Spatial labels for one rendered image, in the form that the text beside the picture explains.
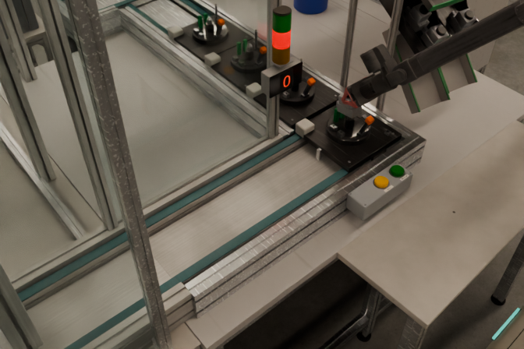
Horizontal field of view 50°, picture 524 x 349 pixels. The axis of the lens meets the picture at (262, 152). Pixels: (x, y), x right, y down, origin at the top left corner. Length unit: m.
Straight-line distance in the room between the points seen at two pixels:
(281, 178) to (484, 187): 0.64
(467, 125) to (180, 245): 1.10
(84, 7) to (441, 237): 1.24
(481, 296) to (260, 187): 1.35
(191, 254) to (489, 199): 0.92
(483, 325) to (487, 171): 0.88
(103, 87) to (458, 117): 1.52
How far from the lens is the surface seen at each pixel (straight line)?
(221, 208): 1.64
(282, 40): 1.53
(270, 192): 1.68
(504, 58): 4.20
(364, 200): 1.62
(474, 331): 2.61
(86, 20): 0.79
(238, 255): 1.48
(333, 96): 1.95
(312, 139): 1.77
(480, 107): 2.21
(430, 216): 1.76
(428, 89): 1.95
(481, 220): 1.80
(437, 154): 1.96
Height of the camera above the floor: 2.15
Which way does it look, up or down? 43 degrees down
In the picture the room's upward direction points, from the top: straight up
